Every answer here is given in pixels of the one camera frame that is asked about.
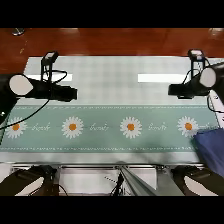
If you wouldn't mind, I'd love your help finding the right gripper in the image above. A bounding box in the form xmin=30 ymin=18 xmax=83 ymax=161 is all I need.
xmin=167 ymin=82 xmax=201 ymax=100

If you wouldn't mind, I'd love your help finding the blue garment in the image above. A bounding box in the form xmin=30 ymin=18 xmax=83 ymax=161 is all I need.
xmin=192 ymin=127 xmax=224 ymax=178

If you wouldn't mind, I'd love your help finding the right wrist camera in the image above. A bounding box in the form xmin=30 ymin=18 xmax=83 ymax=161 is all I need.
xmin=187 ymin=48 xmax=210 ymax=73

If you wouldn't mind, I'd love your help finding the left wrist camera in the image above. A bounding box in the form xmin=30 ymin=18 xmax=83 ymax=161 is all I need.
xmin=40 ymin=50 xmax=60 ymax=83

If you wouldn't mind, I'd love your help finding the silver frame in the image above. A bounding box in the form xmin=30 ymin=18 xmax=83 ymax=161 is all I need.
xmin=0 ymin=161 xmax=224 ymax=197

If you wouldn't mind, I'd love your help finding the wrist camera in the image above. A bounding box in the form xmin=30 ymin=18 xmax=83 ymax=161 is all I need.
xmin=187 ymin=48 xmax=210 ymax=73
xmin=40 ymin=50 xmax=60 ymax=83

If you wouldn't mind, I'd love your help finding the black cable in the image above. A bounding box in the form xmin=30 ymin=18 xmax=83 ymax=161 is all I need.
xmin=0 ymin=97 xmax=52 ymax=131
xmin=104 ymin=172 xmax=126 ymax=197
xmin=206 ymin=94 xmax=224 ymax=115

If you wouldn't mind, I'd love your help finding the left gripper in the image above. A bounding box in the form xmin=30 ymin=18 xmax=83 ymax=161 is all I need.
xmin=49 ymin=84 xmax=79 ymax=103

